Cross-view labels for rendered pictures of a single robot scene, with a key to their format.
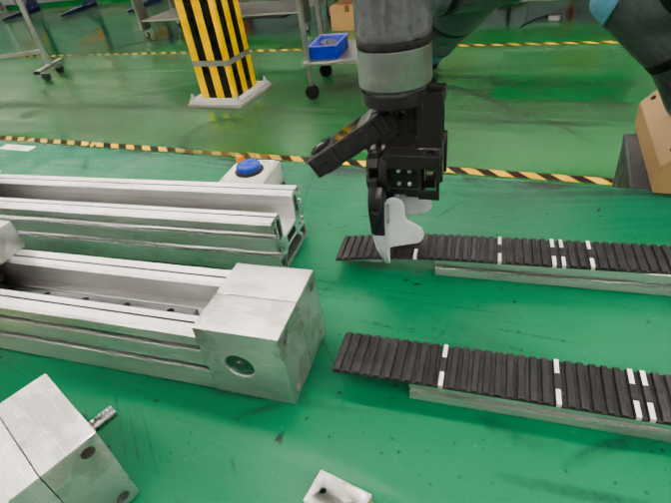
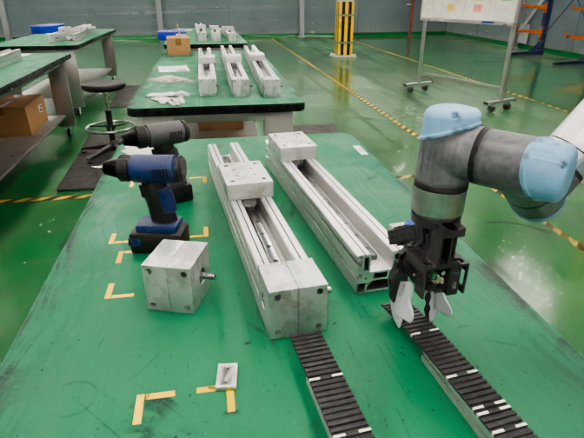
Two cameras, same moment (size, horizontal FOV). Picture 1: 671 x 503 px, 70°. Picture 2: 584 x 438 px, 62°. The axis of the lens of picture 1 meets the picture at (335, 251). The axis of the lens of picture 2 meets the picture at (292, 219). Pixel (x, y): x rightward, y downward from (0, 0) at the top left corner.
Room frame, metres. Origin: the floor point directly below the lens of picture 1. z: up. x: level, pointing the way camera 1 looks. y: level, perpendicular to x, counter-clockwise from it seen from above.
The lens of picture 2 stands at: (-0.07, -0.48, 1.31)
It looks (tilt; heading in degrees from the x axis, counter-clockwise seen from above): 25 degrees down; 53
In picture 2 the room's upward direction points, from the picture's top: straight up
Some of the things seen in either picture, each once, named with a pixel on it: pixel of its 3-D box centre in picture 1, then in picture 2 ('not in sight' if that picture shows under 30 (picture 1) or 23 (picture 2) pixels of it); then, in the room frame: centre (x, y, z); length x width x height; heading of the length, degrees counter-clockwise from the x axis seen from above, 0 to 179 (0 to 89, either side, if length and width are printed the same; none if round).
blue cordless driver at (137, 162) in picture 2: not in sight; (142, 202); (0.27, 0.50, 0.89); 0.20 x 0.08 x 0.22; 140
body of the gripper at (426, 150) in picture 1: (404, 141); (433, 250); (0.49, -0.10, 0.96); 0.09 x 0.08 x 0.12; 68
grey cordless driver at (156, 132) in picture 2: not in sight; (154, 164); (0.39, 0.73, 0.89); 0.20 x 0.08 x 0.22; 175
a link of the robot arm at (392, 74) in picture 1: (394, 66); (440, 199); (0.50, -0.09, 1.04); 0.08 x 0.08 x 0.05
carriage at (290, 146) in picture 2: not in sight; (291, 149); (0.80, 0.66, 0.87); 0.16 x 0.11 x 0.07; 68
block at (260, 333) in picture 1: (269, 321); (298, 296); (0.38, 0.08, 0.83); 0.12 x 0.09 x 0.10; 158
